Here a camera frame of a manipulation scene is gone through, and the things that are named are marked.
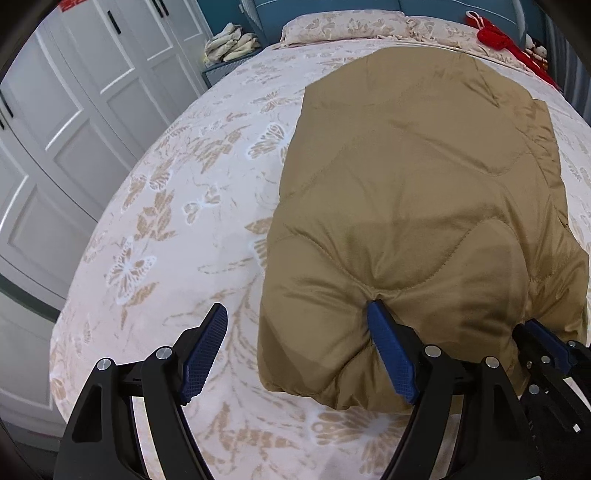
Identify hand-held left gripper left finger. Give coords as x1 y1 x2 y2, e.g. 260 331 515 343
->
54 302 229 480

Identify floral cream bedspread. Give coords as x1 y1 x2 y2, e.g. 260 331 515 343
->
48 44 591 480

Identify tan quilted hooded jacket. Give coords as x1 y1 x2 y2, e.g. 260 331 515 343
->
259 45 589 414

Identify grey-blue curtain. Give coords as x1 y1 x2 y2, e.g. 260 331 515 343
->
545 18 591 123

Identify blue nightstand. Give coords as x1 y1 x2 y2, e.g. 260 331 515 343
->
202 46 273 89

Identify red garment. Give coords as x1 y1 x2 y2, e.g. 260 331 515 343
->
464 10 561 90

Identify blue upholstered bed headboard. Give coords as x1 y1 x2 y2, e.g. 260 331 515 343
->
240 0 527 29

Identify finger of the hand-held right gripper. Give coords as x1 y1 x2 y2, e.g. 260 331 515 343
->
512 318 591 379
521 367 591 467

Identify pile of cream cloths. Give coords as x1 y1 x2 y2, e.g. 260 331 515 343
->
203 23 264 64

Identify white panelled wardrobe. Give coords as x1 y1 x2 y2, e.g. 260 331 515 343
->
0 0 215 425

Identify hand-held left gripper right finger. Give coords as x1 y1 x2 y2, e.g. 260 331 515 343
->
366 299 541 480

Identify floral cream pillow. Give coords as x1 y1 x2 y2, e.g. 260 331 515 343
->
281 10 411 47
406 16 490 51

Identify small figurine dolls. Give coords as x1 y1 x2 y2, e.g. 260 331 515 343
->
524 34 551 73

